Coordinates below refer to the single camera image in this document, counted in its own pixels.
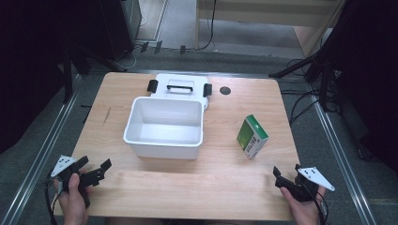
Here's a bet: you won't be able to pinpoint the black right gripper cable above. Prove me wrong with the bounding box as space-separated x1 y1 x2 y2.
309 187 330 225

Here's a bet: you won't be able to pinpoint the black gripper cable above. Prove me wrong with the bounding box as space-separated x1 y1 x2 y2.
309 187 330 225
44 176 65 225

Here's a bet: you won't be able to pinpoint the black floor cables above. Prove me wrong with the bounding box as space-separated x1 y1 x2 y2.
280 57 341 127

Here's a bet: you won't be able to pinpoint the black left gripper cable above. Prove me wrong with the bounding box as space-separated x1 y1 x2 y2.
44 176 65 225

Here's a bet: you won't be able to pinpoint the white plastic storage box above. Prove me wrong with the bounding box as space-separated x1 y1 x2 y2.
122 96 205 160

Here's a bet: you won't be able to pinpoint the light wooden furniture frame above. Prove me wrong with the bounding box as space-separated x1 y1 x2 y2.
194 0 346 58

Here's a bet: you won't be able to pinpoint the white lid with black handle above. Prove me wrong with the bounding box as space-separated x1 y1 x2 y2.
146 73 213 111

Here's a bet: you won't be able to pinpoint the white floor cable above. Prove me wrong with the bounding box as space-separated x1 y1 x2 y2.
123 15 148 70

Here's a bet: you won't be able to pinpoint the black metal stand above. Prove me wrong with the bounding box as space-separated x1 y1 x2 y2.
60 43 130 105

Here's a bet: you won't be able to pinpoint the green and white carton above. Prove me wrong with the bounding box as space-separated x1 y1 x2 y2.
236 114 269 160

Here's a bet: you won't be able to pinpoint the dark cabinet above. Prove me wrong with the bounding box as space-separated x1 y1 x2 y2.
99 0 143 62

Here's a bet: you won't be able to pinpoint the metal floor rail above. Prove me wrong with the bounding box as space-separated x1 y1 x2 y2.
308 83 378 225
0 74 83 225

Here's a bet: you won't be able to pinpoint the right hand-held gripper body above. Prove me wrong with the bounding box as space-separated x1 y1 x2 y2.
288 166 336 203

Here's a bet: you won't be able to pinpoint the person's left hand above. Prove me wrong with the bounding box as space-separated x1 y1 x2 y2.
53 172 91 225

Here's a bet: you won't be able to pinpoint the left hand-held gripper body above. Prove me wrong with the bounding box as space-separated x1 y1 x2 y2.
50 155 105 209

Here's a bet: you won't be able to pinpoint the black hanging cable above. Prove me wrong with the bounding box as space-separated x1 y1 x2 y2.
198 0 218 52

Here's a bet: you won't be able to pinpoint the black tripod stand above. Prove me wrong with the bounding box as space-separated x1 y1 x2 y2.
268 46 337 112

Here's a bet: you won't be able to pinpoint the person's right hand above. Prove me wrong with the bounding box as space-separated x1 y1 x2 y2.
279 185 327 225

